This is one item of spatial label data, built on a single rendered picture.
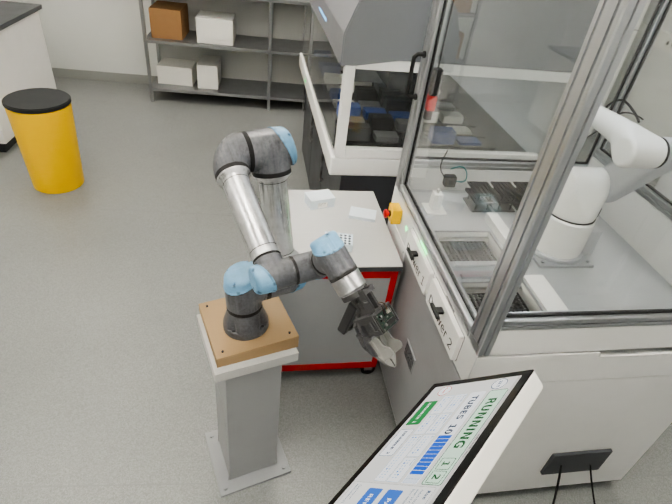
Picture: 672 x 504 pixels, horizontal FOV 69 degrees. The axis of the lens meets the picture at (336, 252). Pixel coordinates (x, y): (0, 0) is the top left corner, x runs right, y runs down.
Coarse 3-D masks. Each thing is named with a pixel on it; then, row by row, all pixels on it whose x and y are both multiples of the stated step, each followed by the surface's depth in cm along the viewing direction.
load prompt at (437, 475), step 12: (492, 396) 108; (480, 408) 105; (492, 408) 103; (468, 420) 104; (480, 420) 101; (468, 432) 99; (456, 444) 97; (468, 444) 95; (444, 456) 96; (456, 456) 93; (432, 468) 94; (444, 468) 92; (432, 480) 90
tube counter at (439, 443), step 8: (448, 424) 107; (456, 424) 105; (448, 432) 103; (440, 440) 102; (448, 440) 100; (432, 448) 101; (440, 448) 99; (424, 456) 100; (432, 456) 98; (416, 464) 99; (424, 464) 97; (416, 472) 96; (424, 472) 94; (408, 480) 95; (416, 480) 93
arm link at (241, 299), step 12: (240, 264) 153; (252, 264) 153; (228, 276) 149; (240, 276) 149; (228, 288) 148; (240, 288) 147; (252, 288) 149; (228, 300) 152; (240, 300) 150; (252, 300) 151; (240, 312) 153; (252, 312) 154
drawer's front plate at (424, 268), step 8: (408, 232) 200; (408, 240) 200; (416, 240) 192; (416, 248) 190; (408, 256) 200; (424, 256) 184; (416, 264) 190; (424, 264) 182; (424, 272) 182; (432, 272) 177; (424, 280) 182; (424, 288) 182
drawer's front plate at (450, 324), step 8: (432, 280) 174; (432, 288) 174; (440, 288) 170; (432, 296) 174; (440, 296) 167; (440, 304) 167; (448, 304) 164; (432, 312) 174; (448, 312) 161; (440, 320) 167; (448, 320) 160; (456, 320) 158; (440, 328) 167; (448, 328) 160; (456, 328) 155; (448, 336) 160; (456, 336) 154; (456, 344) 154; (448, 352) 160; (456, 352) 156
